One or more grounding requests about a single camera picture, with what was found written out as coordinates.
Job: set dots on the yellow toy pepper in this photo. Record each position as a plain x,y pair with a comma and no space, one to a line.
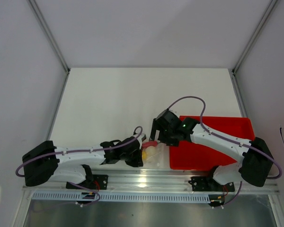
144,155

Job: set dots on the clear zip top bag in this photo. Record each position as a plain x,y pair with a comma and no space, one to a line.
158,161

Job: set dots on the white slotted cable duct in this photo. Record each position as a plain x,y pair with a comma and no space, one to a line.
123,197

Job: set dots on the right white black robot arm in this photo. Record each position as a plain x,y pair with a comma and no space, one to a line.
253,159

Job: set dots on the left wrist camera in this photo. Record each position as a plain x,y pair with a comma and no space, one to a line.
140,137

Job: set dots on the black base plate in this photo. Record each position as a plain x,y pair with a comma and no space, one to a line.
93,182
207,184

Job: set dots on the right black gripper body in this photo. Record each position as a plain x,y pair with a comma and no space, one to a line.
166,136

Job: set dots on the white egg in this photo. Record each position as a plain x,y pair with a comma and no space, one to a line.
151,150

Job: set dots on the red plastic tray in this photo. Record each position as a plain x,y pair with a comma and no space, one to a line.
190,156

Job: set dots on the aluminium mounting rail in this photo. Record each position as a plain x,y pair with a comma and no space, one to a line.
155,181

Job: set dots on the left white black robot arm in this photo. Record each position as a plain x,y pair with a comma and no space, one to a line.
49,163

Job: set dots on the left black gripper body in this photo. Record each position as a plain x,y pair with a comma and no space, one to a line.
132,160

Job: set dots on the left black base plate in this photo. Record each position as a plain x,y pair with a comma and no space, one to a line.
93,182

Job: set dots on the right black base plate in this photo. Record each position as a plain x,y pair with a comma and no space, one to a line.
207,184

